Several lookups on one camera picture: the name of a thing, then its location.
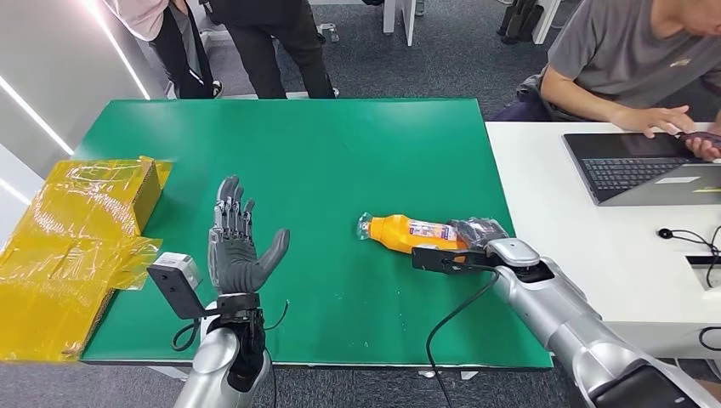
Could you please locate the white desk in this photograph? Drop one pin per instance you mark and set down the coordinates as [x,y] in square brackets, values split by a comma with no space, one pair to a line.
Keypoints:
[597,264]

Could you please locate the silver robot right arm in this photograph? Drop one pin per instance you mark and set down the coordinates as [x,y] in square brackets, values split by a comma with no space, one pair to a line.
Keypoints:
[574,326]

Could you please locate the dark phone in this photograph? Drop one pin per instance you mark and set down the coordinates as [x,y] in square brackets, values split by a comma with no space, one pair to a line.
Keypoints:
[701,137]

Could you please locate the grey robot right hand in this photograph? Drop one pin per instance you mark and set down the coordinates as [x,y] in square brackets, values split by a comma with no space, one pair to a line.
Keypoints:
[479,231]

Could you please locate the standing person, pink top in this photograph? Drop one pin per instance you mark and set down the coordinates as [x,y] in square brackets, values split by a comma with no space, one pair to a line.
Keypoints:
[163,39]

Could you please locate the yellow taped cardboard box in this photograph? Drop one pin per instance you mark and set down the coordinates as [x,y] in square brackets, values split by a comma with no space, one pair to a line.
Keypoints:
[62,253]

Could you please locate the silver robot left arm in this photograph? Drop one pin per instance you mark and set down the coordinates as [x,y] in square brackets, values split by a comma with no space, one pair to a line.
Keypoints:
[217,366]

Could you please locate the white furniture leg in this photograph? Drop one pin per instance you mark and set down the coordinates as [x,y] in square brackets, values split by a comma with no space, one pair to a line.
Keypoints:
[407,19]

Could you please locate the seated person's left hand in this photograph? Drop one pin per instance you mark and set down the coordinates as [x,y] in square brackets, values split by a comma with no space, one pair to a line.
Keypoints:
[707,147]

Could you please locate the orange bottle with clear cap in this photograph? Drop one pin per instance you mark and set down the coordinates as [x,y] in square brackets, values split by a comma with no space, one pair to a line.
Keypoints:
[403,231]

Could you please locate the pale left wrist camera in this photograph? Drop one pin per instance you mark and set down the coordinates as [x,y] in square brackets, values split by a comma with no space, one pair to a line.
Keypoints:
[174,279]

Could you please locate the seated person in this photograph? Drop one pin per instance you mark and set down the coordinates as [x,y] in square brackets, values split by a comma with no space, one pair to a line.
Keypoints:
[619,56]

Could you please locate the standing person, black top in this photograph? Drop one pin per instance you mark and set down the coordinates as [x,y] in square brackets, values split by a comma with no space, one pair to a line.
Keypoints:
[276,45]

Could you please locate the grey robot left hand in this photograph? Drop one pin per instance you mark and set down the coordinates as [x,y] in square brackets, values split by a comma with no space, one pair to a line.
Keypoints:
[234,262]

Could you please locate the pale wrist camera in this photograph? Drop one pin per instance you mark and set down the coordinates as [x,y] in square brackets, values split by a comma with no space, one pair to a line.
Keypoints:
[174,279]
[507,252]

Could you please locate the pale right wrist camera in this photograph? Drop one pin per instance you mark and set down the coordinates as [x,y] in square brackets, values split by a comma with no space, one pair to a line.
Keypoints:
[507,252]

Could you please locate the seated person's right hand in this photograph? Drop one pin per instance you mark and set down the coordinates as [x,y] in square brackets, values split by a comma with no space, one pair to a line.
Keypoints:
[656,119]

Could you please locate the dark grey laptop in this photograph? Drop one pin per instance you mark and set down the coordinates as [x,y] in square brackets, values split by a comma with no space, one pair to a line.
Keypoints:
[631,166]

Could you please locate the green table mat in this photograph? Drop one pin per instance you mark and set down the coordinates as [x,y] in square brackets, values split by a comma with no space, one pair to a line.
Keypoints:
[338,169]

